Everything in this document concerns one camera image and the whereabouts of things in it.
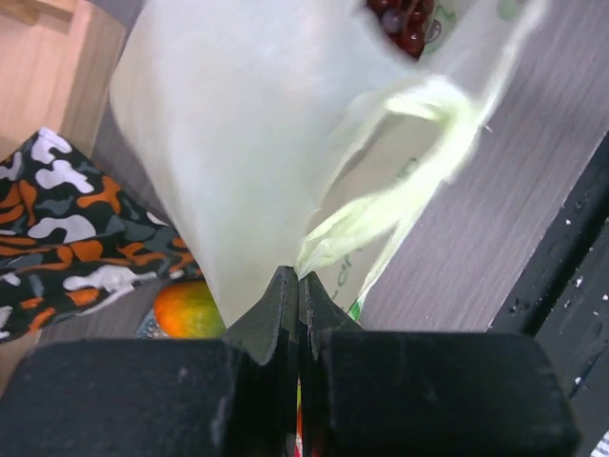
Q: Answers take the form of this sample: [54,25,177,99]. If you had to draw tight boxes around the dark fake grapes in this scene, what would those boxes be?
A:
[365,0,435,60]

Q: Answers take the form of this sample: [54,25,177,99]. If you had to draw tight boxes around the green red fake mango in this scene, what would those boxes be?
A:
[153,281,226,338]

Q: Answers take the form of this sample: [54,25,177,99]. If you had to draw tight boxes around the orange grey camouflage garment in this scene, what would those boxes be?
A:
[1,128,203,343]

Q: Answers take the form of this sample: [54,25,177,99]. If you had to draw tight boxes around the green avocado print plastic bag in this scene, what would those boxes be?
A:
[110,1,548,325]

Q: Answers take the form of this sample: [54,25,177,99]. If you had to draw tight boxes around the wooden clothes rack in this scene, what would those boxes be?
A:
[1,1,126,157]

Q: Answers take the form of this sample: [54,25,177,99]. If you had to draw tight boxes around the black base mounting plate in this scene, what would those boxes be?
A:
[488,139,608,434]

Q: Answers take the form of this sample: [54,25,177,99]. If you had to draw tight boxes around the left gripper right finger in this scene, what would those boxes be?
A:
[298,272,362,456]

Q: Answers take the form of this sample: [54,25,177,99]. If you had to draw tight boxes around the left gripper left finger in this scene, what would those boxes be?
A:
[223,267,299,456]

